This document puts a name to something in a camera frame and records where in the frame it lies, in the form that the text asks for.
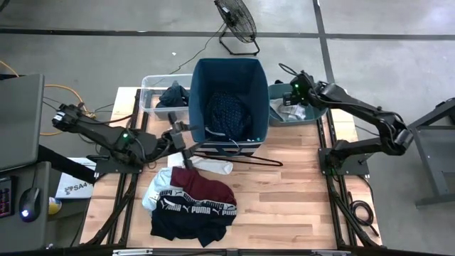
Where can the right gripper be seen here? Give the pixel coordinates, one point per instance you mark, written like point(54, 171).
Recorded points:
point(303, 96)

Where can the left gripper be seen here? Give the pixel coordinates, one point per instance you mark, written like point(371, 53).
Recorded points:
point(181, 137)

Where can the white cloth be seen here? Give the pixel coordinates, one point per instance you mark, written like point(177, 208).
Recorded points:
point(291, 113)

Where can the maroon cloth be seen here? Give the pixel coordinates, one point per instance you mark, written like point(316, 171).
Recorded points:
point(199, 186)

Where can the navy dotted boxer shorts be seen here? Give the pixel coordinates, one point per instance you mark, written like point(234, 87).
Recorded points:
point(227, 115)

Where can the black Puma underwear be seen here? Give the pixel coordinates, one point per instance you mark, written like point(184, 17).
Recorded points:
point(188, 227)

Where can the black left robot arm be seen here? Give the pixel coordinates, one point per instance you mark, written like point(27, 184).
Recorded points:
point(99, 131)

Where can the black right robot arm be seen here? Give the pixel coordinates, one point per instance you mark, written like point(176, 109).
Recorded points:
point(355, 106)

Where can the white sock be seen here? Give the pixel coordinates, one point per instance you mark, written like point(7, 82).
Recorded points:
point(209, 165)

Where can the teal plastic bin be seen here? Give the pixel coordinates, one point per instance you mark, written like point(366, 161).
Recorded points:
point(316, 112)

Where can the dark navy cloth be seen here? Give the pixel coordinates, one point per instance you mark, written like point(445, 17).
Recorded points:
point(174, 96)

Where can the navy white striped fabric bin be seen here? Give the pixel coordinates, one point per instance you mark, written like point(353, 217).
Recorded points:
point(229, 76)

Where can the black clothes hanger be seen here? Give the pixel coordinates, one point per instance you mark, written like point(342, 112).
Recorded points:
point(256, 161)

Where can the clear plastic bin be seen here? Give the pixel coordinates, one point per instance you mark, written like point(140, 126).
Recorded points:
point(151, 85)

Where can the black floor fan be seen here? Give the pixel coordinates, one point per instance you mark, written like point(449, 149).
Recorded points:
point(236, 17)

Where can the white paper sheet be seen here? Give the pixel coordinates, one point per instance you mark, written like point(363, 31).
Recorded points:
point(76, 188)

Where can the black diagonal bar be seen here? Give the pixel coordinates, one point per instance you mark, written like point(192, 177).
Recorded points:
point(64, 163)

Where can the yellow ball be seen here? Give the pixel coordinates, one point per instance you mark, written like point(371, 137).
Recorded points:
point(55, 206)

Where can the grey metal table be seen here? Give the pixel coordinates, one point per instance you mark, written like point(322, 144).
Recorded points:
point(437, 153)

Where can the black computer mouse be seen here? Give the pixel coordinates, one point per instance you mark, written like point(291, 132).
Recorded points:
point(30, 202)

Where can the dark grey desk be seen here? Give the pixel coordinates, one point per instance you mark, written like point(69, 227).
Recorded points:
point(39, 234)

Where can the grey monitor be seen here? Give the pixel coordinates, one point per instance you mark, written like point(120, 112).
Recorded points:
point(21, 121)

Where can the black keyboard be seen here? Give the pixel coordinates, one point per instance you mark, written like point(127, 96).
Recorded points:
point(5, 199)

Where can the black aluminium frame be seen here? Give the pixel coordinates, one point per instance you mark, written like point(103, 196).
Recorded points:
point(128, 179)

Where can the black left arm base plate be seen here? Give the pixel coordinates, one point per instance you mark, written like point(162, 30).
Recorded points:
point(106, 167)

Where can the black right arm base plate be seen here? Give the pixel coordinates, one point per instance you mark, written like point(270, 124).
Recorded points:
point(355, 167)

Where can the silver aluminium rail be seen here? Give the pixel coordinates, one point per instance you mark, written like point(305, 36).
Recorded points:
point(170, 252)

